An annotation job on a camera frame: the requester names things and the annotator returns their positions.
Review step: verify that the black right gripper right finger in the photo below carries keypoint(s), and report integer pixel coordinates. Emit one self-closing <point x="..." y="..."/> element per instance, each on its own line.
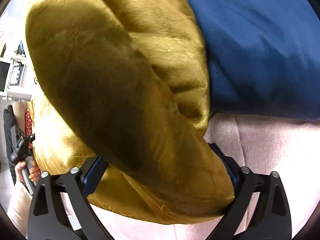
<point x="260" y="209"/>

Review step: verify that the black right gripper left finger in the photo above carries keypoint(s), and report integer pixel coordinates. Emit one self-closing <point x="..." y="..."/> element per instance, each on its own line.
<point x="60" y="209"/>

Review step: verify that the gold satin jacket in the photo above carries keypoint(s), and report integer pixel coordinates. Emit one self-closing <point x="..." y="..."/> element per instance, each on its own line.
<point x="128" y="81"/>

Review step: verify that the person's left hand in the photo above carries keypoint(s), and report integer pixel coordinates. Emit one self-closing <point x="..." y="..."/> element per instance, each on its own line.
<point x="34" y="171"/>

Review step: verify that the red patterned fabric roll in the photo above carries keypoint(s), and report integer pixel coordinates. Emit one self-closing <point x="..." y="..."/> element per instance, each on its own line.
<point x="28" y="124"/>

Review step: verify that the white device with screen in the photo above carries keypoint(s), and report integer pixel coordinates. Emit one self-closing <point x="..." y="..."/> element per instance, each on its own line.
<point x="20" y="81"/>

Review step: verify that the pink polka dot bedspread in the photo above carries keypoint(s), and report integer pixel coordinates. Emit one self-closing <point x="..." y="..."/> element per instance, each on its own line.
<point x="264" y="144"/>

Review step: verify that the white tablet monitor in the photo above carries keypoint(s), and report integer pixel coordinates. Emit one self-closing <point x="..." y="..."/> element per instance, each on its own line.
<point x="4" y="68"/>

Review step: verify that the navy blue folded garment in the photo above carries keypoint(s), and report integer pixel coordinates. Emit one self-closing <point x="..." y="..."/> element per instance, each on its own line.
<point x="262" y="55"/>

